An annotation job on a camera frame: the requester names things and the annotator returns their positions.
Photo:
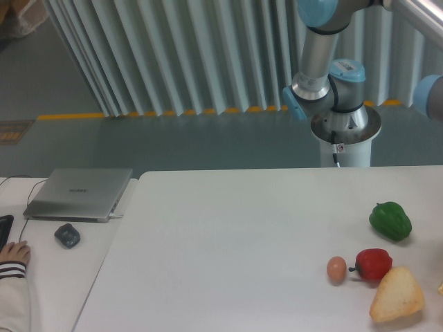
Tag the person's hand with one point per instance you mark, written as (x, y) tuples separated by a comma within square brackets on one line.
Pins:
[(16, 252)]

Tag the white striped sleeve forearm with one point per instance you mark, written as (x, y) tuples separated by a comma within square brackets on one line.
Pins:
[(15, 299)]

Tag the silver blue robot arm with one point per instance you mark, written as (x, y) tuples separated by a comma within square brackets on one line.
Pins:
[(324, 20)]

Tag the red bell pepper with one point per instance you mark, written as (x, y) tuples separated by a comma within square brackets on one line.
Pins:
[(372, 264)]

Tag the green bell pepper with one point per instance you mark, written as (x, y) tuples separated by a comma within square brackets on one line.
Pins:
[(390, 220)]

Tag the black keyboard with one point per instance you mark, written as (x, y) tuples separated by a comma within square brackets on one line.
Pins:
[(6, 223)]

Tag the dark grey computer mouse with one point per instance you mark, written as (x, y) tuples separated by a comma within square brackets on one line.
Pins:
[(67, 235)]

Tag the silver closed laptop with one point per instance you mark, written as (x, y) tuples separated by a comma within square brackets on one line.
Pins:
[(82, 194)]

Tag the brown egg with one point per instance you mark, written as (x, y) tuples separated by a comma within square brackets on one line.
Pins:
[(336, 269)]

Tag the slice of bread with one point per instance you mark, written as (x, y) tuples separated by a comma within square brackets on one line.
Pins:
[(398, 295)]

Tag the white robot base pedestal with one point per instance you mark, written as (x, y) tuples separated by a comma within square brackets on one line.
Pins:
[(345, 139)]

